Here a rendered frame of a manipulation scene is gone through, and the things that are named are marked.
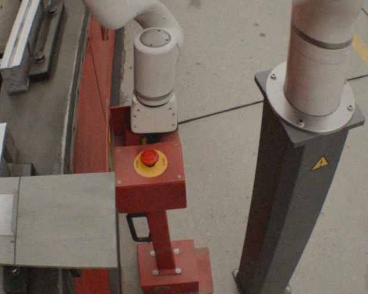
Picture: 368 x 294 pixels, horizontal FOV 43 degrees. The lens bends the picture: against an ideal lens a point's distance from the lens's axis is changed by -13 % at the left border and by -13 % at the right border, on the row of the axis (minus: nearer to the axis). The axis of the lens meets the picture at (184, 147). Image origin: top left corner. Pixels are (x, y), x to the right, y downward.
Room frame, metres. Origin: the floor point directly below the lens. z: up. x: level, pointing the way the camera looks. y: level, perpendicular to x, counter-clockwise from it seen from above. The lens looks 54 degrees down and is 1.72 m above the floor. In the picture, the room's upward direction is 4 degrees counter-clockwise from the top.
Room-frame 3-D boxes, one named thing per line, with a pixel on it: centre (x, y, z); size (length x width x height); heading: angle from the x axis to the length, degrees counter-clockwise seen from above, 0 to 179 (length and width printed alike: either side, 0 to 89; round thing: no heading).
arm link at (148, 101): (0.75, 0.06, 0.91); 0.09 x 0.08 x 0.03; 92
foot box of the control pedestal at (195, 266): (0.70, 0.06, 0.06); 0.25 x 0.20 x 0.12; 92
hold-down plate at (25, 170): (0.44, 0.34, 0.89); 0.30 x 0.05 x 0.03; 1
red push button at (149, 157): (0.65, 0.07, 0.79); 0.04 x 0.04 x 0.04
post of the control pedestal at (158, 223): (0.70, 0.09, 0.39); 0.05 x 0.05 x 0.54; 2
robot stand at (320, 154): (0.63, -0.25, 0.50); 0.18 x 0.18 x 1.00; 15
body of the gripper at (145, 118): (0.75, 0.06, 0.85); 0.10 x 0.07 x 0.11; 92
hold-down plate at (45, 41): (1.00, 0.35, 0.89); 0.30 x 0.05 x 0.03; 1
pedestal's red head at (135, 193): (0.70, 0.09, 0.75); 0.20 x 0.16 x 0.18; 2
